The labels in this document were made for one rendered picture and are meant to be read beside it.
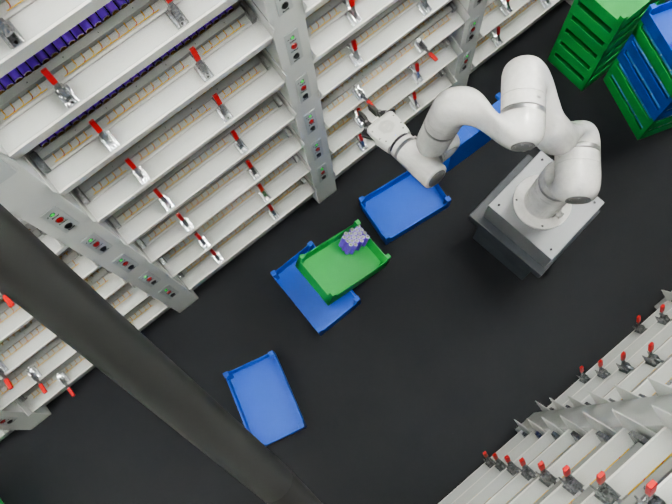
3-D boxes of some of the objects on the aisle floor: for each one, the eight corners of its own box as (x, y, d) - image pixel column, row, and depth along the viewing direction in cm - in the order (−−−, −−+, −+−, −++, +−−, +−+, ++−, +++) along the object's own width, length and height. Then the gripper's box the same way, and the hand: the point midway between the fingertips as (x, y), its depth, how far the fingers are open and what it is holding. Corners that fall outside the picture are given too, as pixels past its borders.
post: (199, 298, 249) (-199, 3, 78) (179, 313, 248) (-267, 47, 77) (170, 260, 254) (-262, -94, 83) (151, 275, 253) (-326, -54, 82)
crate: (307, 426, 233) (305, 426, 225) (257, 450, 232) (253, 451, 224) (275, 352, 241) (272, 349, 234) (227, 375, 240) (222, 373, 232)
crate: (503, 130, 260) (513, 106, 241) (446, 172, 257) (452, 151, 237) (490, 116, 262) (499, 91, 243) (434, 158, 259) (438, 136, 239)
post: (336, 189, 258) (248, -289, 87) (319, 204, 257) (193, -254, 86) (306, 155, 263) (167, -361, 92) (288, 169, 262) (114, -328, 91)
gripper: (382, 169, 191) (345, 132, 199) (423, 136, 193) (385, 101, 201) (380, 156, 185) (341, 118, 192) (422, 122, 187) (382, 86, 194)
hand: (368, 113), depth 196 cm, fingers open, 3 cm apart
